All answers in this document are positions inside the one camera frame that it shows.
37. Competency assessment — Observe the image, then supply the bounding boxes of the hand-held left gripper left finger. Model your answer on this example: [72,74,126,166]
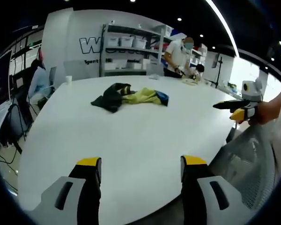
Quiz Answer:
[29,157,103,225]

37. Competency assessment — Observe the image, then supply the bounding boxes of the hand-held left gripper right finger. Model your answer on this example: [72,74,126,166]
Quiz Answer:
[180,155,244,225]

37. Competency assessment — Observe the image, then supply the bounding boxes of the black yellow blue garment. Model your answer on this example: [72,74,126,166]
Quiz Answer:
[90,82,170,114]

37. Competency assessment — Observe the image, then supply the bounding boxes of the person's right hand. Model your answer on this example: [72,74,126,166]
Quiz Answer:
[247,100,280,126]

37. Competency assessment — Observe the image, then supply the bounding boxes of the black tripod stand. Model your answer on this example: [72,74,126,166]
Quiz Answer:
[206,56,223,89]

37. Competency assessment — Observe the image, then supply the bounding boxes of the beige items on table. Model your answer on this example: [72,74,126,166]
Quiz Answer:
[181,74,202,86]

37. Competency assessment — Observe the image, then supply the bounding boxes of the grey mesh office chair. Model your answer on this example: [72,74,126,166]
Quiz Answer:
[208,123,281,213]

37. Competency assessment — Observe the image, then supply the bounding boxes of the white storage bin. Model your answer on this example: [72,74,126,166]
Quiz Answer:
[107,37,120,47]
[133,38,148,49]
[119,37,134,47]

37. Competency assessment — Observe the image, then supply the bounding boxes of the grey metal storage shelf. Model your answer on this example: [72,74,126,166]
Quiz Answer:
[99,22,165,77]

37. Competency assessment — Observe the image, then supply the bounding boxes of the white office chair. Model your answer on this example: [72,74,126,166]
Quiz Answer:
[46,66,58,96]

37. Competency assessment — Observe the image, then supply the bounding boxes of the dark computer monitor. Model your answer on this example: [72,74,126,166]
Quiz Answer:
[0,49,13,107]

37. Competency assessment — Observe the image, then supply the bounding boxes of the black floor cable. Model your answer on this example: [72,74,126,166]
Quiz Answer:
[0,138,21,175]

